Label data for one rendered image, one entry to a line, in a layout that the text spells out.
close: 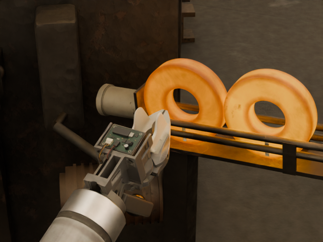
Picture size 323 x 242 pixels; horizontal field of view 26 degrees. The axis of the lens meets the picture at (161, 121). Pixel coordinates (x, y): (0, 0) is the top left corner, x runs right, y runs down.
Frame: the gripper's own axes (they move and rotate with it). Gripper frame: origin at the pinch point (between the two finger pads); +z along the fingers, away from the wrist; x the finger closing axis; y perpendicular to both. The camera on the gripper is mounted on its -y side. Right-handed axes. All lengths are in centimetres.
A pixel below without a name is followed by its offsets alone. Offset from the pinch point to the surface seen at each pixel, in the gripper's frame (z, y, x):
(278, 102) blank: 8.3, 1.5, -17.0
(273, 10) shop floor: 188, -136, 54
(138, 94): 5.7, -2.2, 7.9
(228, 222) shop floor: 37, -88, 11
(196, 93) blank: 7.7, -0.5, -2.6
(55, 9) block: 16.1, 3.5, 30.4
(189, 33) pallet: 144, -120, 77
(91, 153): -0.4, -15.4, 17.5
